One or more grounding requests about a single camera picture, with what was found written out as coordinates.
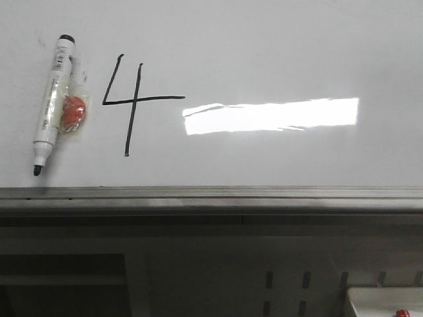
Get red round magnet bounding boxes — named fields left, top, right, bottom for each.
left=61, top=96, right=87, bottom=129

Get white black whiteboard marker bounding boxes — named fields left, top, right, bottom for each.
left=33, top=34, right=75, bottom=176

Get white perforated pegboard panel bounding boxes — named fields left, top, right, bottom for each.
left=1, top=236, right=422, bottom=316

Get white plastic marker tray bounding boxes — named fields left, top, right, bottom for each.
left=343, top=287, right=422, bottom=316

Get white whiteboard with aluminium frame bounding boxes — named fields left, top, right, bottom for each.
left=1, top=1, right=422, bottom=226

